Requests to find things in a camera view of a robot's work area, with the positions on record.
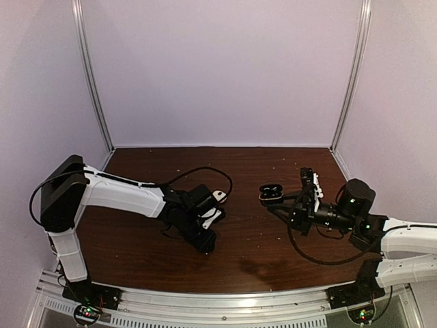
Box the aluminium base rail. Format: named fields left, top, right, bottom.
left=24, top=271, right=425, bottom=327

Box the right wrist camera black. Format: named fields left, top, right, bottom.
left=300, top=167, right=324, bottom=213

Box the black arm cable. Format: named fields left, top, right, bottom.
left=288, top=194, right=437, bottom=266
left=29, top=166, right=234, bottom=226

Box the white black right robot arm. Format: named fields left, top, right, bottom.
left=259, top=177, right=436, bottom=302

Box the aluminium frame post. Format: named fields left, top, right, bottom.
left=71, top=0, right=115, bottom=153
left=329, top=0, right=372, bottom=153

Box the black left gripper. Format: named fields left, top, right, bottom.
left=178, top=211, right=217, bottom=253

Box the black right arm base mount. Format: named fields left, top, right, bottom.
left=326, top=260, right=385, bottom=326

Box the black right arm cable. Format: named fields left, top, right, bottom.
left=288, top=194, right=437, bottom=266

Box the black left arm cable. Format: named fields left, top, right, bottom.
left=29, top=166, right=234, bottom=226

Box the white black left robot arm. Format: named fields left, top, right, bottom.
left=29, top=155, right=231, bottom=303

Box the left aluminium frame post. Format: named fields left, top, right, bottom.
left=71, top=0, right=115, bottom=153

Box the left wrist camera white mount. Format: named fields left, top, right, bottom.
left=201, top=208, right=225, bottom=230

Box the white earbud charging case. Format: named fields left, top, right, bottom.
left=212, top=190, right=227, bottom=203

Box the black earbud charging case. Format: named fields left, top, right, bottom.
left=259, top=184, right=283, bottom=207

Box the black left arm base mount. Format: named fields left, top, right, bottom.
left=59, top=261, right=122, bottom=327

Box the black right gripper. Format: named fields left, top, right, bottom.
left=268, top=191, right=356, bottom=237

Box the right aluminium frame post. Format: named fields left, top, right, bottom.
left=329, top=0, right=372, bottom=153

